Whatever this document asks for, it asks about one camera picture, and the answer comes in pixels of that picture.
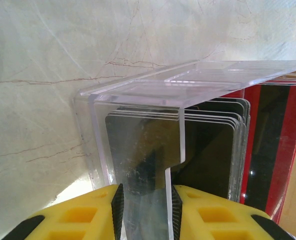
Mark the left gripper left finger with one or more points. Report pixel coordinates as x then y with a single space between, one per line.
88 207

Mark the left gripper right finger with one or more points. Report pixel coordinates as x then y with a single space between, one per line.
213 215

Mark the clear acrylic card box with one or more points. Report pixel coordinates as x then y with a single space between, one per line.
138 90

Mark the black credit card stack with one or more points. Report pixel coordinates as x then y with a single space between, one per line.
208 150

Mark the red credit card stack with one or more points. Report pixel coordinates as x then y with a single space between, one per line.
293 150

